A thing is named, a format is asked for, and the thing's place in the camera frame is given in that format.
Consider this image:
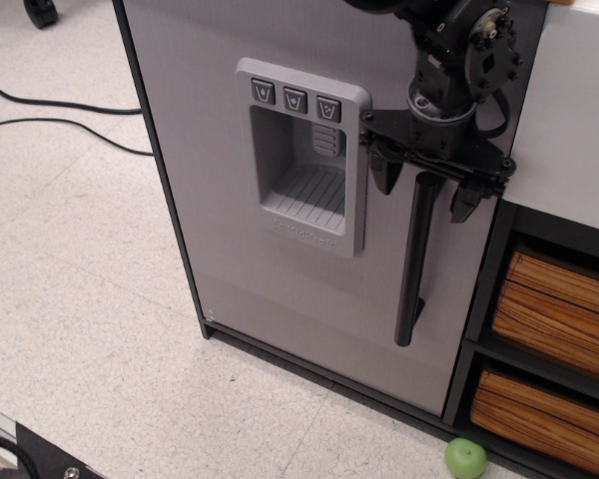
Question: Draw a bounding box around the black floor cable upper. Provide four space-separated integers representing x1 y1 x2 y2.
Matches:
0 77 144 117

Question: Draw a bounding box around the lower wooden striped bin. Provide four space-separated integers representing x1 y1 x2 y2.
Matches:
470 369 599 476

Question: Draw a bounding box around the wooden striped bin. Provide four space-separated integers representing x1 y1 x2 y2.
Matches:
492 247 599 379
470 369 599 476

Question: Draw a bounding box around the black bar door handle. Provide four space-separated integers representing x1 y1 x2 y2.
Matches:
394 173 441 347

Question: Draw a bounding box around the black caster wheel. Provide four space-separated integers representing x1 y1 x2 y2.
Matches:
23 0 59 29

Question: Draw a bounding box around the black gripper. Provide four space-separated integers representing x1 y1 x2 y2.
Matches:
361 109 516 224

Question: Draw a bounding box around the upper wooden striped bin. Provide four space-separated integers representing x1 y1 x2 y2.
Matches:
492 247 599 379

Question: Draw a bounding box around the black floor cable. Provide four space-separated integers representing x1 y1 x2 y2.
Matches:
0 77 144 117
0 117 152 156

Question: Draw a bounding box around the grey water dispenser panel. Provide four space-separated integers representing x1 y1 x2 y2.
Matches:
236 58 371 257

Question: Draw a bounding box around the grey toy fridge door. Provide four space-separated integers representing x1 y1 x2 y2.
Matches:
120 0 549 418

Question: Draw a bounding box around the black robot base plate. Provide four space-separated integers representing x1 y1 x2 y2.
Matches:
15 422 103 479

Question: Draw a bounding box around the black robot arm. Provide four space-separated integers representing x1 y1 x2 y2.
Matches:
351 1 523 223

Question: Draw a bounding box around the black floor cable lower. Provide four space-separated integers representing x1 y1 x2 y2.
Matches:
0 117 152 156

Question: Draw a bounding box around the green toy apple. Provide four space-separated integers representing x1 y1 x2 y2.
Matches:
444 437 488 479

